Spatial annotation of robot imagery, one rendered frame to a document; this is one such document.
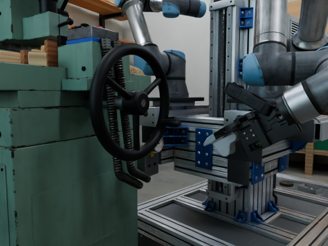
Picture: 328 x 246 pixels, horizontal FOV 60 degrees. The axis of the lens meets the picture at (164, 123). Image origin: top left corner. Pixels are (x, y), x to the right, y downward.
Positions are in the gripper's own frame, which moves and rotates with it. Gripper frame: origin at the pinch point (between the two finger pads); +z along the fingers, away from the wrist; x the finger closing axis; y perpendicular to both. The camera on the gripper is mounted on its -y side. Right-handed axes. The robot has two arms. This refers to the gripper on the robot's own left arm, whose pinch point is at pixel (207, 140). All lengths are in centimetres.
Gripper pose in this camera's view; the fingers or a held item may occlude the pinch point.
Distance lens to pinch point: 69.9
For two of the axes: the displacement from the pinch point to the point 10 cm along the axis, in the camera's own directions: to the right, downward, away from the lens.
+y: 4.1, 8.9, -1.9
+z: -7.2, 4.5, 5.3
